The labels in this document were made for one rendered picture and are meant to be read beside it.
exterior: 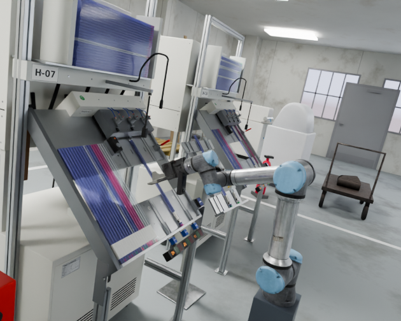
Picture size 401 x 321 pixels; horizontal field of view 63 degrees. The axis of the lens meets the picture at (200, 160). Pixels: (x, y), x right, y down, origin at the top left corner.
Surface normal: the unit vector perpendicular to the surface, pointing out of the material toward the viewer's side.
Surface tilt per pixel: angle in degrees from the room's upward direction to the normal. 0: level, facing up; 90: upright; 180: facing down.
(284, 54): 90
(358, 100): 90
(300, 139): 90
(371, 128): 90
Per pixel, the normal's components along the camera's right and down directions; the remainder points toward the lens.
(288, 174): -0.56, -0.05
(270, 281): -0.60, 0.21
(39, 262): -0.44, 0.13
